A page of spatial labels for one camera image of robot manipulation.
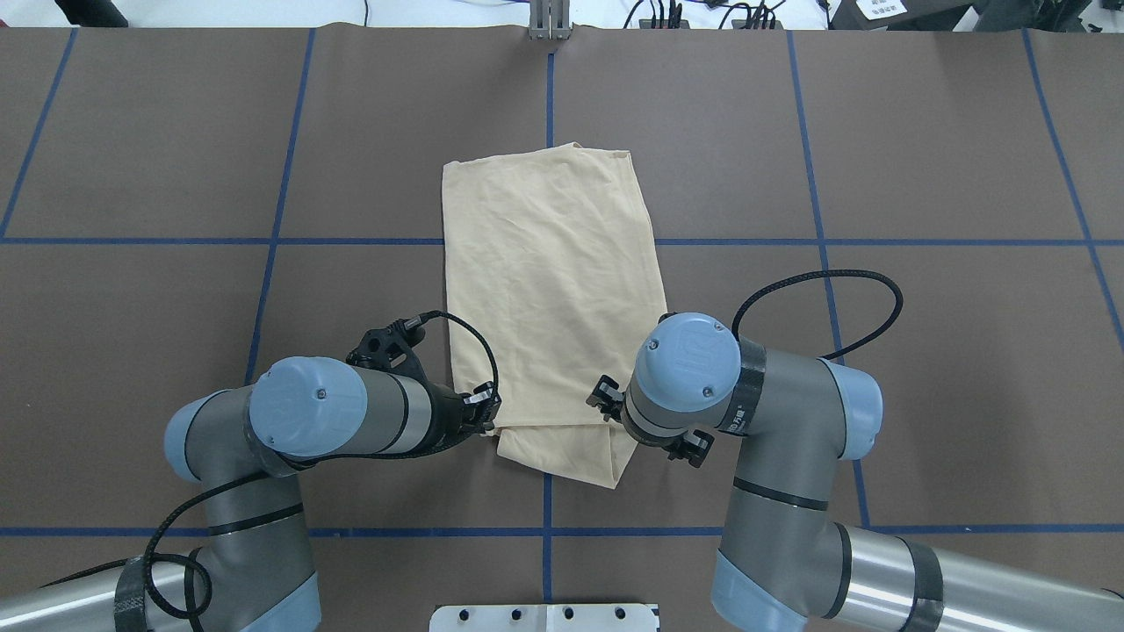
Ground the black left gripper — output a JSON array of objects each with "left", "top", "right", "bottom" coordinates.
[{"left": 430, "top": 383, "right": 502, "bottom": 449}]

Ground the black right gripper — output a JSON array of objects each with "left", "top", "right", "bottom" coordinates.
[{"left": 587, "top": 376, "right": 715, "bottom": 468}]

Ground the beige long-sleeve printed shirt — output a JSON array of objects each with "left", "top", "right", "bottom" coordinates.
[{"left": 441, "top": 143, "right": 667, "bottom": 489}]

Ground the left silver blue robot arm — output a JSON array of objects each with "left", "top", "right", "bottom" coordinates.
[{"left": 3, "top": 356, "right": 501, "bottom": 631}]

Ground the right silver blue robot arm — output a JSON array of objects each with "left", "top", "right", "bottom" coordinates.
[{"left": 587, "top": 312, "right": 1123, "bottom": 631}]

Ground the white central mounting column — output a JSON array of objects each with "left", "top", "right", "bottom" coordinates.
[{"left": 429, "top": 601, "right": 661, "bottom": 631}]

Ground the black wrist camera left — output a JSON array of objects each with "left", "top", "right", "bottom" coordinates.
[{"left": 344, "top": 316, "right": 427, "bottom": 381}]

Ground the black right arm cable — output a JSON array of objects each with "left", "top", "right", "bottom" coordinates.
[{"left": 731, "top": 269, "right": 905, "bottom": 363}]

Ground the aluminium frame post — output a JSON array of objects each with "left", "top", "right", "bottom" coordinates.
[{"left": 529, "top": 0, "right": 573, "bottom": 40}]

